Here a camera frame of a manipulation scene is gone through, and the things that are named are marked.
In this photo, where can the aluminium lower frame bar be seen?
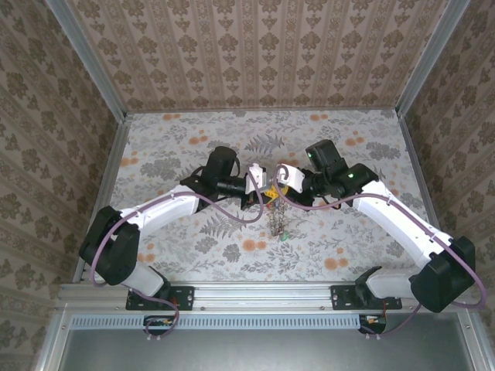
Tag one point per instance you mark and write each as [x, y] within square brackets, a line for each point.
[54, 340]
[473, 344]

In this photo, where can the aluminium extrusion rail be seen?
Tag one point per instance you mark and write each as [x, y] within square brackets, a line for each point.
[263, 295]

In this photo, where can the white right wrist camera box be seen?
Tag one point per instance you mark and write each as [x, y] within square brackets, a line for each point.
[292, 178]

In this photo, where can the floral patterned table cover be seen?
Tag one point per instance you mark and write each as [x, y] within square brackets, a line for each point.
[301, 251]

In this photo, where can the grey metal sheet panel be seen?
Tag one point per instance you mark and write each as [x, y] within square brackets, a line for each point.
[251, 351]

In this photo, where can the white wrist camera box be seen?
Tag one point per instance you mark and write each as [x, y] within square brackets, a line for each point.
[292, 178]
[256, 175]

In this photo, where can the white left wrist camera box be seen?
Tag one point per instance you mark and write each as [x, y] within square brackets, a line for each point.
[256, 175]

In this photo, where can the aluminium side rail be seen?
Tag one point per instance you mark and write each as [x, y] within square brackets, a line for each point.
[116, 154]
[413, 154]

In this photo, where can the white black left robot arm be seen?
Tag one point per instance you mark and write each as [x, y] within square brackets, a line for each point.
[166, 208]

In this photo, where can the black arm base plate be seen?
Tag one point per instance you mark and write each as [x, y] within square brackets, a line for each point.
[185, 297]
[340, 297]

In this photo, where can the aluminium frame post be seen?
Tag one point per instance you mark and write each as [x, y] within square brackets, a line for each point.
[89, 62]
[433, 58]

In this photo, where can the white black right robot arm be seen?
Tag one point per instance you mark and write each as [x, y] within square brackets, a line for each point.
[390, 216]

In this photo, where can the metal keyring with keys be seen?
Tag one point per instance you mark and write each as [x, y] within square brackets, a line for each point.
[276, 220]

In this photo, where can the thin aluminium table edge rail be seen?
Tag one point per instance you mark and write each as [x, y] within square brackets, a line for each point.
[263, 111]

